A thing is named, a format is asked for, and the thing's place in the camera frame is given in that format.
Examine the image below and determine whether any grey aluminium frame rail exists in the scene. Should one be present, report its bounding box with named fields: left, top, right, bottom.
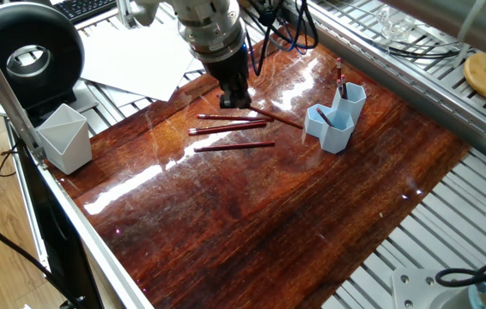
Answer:
left=0, top=13, right=51, bottom=168

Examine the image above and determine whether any black cable bundle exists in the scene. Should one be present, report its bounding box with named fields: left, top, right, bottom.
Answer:
left=380, top=39, right=471, bottom=63

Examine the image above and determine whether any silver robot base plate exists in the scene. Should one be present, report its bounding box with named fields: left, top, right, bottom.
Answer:
left=387, top=268, right=460, bottom=309

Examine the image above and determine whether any brown wood-grain board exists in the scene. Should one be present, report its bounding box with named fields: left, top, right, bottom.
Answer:
left=71, top=24, right=473, bottom=309

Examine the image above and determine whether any clear plastic container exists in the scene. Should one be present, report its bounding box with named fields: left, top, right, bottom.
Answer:
left=372, top=4, right=420, bottom=44

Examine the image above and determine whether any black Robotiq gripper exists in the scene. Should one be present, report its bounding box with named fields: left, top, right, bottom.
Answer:
left=198, top=45, right=252, bottom=110

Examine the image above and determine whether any large white paper sheet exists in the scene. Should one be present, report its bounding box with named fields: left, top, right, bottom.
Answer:
left=80, top=24, right=203, bottom=102

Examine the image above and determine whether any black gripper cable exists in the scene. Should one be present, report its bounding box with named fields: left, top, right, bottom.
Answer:
left=241, top=0, right=486, bottom=289

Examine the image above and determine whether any grey pentagonal pen holder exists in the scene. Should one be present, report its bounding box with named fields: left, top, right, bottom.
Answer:
left=35, top=103, right=94, bottom=176

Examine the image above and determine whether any small white paper sheet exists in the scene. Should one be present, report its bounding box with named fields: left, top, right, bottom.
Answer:
left=131, top=13, right=205, bottom=75

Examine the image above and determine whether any light blue hexagonal pen holder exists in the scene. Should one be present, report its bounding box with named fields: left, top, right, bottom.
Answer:
left=303, top=82, right=367, bottom=155

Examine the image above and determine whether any black round ring lamp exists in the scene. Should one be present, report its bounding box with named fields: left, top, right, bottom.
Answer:
left=0, top=3, right=86, bottom=118

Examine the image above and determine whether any black keyboard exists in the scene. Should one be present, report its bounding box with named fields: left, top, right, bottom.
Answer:
left=50, top=0, right=132, bottom=25

